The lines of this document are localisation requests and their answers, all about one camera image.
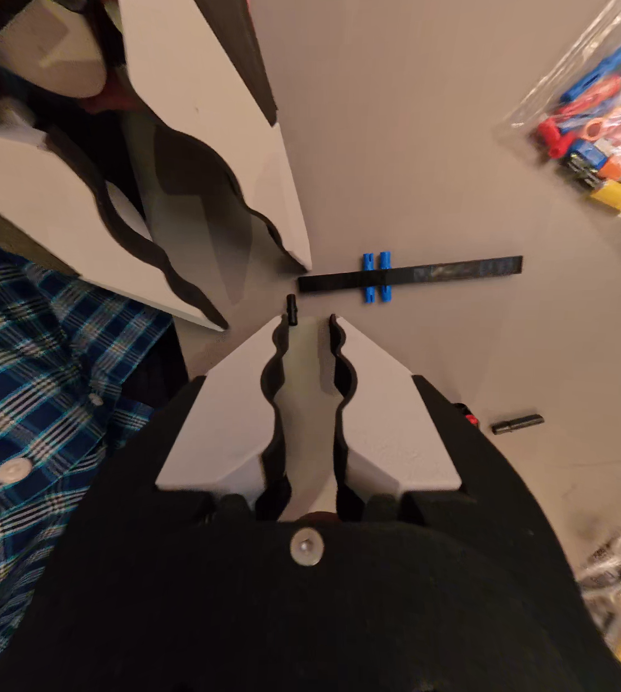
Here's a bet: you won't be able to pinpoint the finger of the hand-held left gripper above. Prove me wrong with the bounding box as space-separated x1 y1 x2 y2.
117 0 313 272
0 100 230 332

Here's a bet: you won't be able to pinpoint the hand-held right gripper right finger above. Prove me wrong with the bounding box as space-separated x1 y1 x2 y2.
328 314 463 522

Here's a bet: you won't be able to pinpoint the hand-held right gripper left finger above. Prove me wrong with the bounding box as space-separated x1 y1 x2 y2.
155 314 293 522

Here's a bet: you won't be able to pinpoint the thin black lego beam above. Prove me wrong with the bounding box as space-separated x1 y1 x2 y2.
298 256 523 294

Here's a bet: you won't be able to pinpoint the long black lego axle pin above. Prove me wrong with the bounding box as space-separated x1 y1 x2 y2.
491 414 546 435

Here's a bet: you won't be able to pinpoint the large clear bag lego parts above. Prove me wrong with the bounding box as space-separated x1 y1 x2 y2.
574 507 621 668

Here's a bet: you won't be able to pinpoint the small clear bag lego pieces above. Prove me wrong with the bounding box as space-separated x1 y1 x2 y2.
496 0 621 266

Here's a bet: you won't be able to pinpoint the person's left hand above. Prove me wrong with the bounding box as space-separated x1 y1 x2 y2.
86 70 152 115

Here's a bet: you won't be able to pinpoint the blue plaid shirt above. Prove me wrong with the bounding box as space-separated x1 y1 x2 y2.
0 232 176 687

